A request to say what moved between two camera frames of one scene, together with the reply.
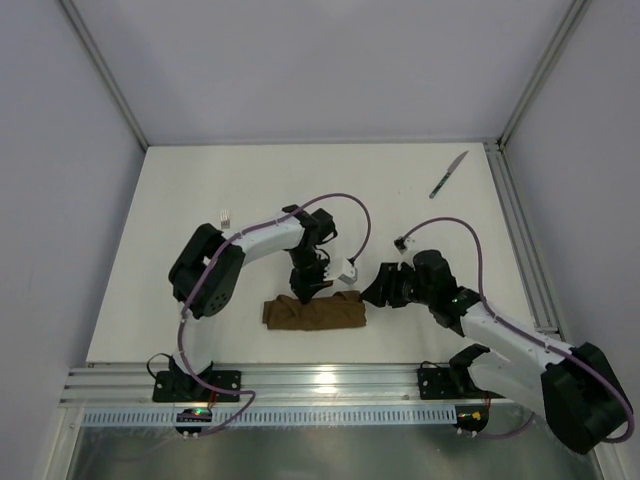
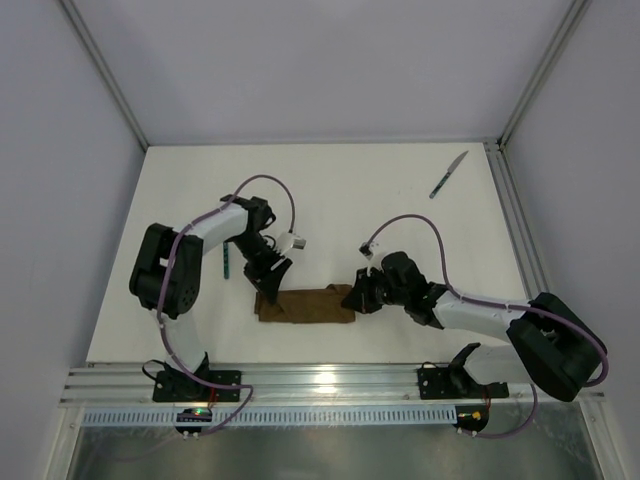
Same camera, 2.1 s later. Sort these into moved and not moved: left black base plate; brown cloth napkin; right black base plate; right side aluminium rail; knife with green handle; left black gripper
Moved: left black gripper; brown cloth napkin
Not moved: right side aluminium rail; right black base plate; left black base plate; knife with green handle
